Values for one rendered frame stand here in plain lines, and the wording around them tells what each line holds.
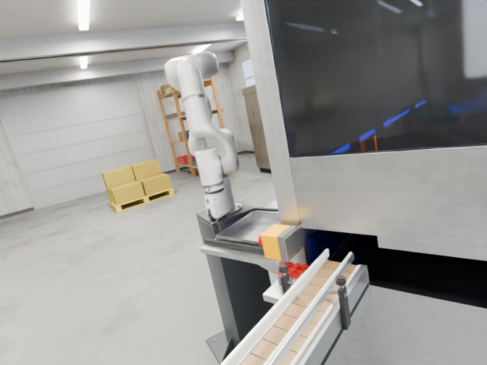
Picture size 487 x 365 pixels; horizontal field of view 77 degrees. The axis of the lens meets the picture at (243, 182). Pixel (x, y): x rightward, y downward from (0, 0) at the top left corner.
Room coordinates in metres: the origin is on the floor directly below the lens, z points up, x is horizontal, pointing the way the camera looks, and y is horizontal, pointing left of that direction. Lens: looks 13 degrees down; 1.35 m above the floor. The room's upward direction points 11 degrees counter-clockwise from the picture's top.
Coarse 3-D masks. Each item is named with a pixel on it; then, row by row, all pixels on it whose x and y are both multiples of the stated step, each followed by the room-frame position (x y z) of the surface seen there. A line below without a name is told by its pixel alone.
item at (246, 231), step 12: (252, 216) 1.28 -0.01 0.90; (264, 216) 1.26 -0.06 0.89; (276, 216) 1.22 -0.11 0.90; (228, 228) 1.15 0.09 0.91; (240, 228) 1.20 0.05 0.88; (252, 228) 1.18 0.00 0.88; (264, 228) 1.15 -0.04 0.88; (228, 240) 1.06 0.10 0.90; (240, 240) 1.02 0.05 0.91; (252, 240) 0.98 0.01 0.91
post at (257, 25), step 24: (264, 0) 0.78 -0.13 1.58; (264, 24) 0.78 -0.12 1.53; (264, 48) 0.79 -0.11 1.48; (264, 72) 0.80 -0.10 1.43; (264, 96) 0.81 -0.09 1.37; (264, 120) 0.81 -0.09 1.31; (288, 144) 0.78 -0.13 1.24; (288, 168) 0.78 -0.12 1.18; (288, 192) 0.79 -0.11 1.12; (288, 216) 0.80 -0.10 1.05
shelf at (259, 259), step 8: (344, 240) 0.94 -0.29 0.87; (200, 248) 1.09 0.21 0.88; (208, 248) 1.07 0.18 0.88; (216, 248) 1.06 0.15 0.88; (224, 248) 1.04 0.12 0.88; (224, 256) 1.01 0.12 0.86; (232, 256) 0.99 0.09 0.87; (240, 256) 0.96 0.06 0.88; (248, 256) 0.94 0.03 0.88; (256, 256) 0.93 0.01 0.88; (264, 256) 0.92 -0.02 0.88; (264, 264) 0.90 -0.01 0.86; (272, 264) 0.87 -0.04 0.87
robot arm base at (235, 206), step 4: (228, 176) 1.55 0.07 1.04; (224, 180) 1.51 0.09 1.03; (228, 180) 1.54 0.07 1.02; (224, 184) 1.51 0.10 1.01; (228, 184) 1.53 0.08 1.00; (228, 188) 1.53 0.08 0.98; (228, 192) 1.52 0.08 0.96; (232, 192) 1.56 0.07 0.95; (232, 196) 1.54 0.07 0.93; (232, 200) 1.53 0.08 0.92; (232, 204) 1.53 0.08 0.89; (236, 204) 1.59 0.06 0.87; (240, 204) 1.58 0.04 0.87; (232, 208) 1.52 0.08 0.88; (236, 208) 1.53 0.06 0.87; (240, 208) 1.52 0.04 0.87; (232, 212) 1.48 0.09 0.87
